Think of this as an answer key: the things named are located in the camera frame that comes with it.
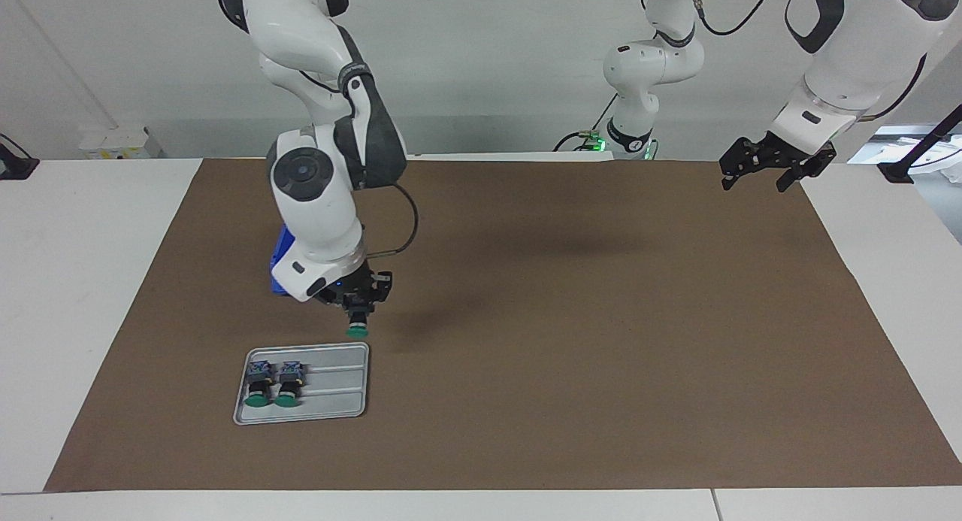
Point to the blue plastic storage bin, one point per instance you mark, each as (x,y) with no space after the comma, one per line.
(279,262)

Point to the silver metal tray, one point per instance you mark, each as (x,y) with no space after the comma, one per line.
(338,393)

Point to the green lit base connector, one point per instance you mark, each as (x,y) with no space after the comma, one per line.
(595,140)

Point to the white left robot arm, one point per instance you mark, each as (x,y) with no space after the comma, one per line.
(857,47)

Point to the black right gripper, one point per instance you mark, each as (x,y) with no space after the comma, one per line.
(342,288)

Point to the white yellow box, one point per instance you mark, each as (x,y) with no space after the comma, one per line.
(116,143)

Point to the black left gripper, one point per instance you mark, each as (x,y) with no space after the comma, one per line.
(778,152)

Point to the green push button switch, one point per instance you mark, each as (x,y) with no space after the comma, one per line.
(358,327)
(289,382)
(259,382)

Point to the brown table mat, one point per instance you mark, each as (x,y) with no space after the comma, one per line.
(564,355)

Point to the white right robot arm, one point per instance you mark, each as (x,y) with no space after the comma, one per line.
(316,205)

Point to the black mount stand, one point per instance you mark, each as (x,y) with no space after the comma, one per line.
(898,169)

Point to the black clamp mount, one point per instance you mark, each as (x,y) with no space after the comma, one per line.
(15,166)

